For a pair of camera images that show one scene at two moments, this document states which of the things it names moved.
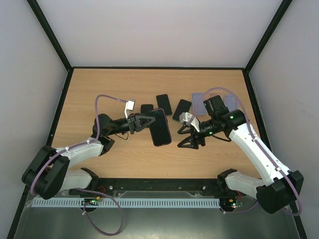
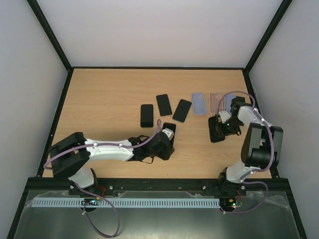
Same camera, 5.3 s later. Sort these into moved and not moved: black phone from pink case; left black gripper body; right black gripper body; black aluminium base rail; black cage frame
Moved: left black gripper body; right black gripper body
Not moved: black aluminium base rail; black cage frame; black phone from pink case
